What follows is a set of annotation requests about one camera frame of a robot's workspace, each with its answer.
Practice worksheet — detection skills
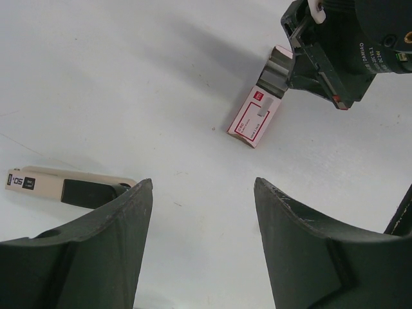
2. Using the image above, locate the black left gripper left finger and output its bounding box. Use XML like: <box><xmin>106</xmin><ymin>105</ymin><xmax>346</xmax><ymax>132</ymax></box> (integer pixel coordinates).
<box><xmin>1</xmin><ymin>179</ymin><xmax>153</xmax><ymax>308</ymax></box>

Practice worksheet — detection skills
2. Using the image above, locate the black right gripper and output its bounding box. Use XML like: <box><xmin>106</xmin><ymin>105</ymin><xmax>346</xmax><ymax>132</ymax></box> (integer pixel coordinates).
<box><xmin>281</xmin><ymin>1</ymin><xmax>411</xmax><ymax>110</ymax></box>

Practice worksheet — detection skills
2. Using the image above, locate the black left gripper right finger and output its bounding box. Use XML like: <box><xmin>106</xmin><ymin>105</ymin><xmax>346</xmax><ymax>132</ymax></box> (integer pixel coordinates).
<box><xmin>254</xmin><ymin>178</ymin><xmax>411</xmax><ymax>308</ymax></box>

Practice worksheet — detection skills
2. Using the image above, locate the black beige stapler base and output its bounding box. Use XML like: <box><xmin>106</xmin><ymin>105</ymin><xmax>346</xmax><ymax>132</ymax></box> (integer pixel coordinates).
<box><xmin>5</xmin><ymin>166</ymin><xmax>137</xmax><ymax>209</ymax></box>

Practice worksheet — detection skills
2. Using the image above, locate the red white staple box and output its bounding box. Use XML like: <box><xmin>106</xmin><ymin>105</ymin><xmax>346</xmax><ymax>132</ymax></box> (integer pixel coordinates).
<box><xmin>227</xmin><ymin>45</ymin><xmax>293</xmax><ymax>148</ymax></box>

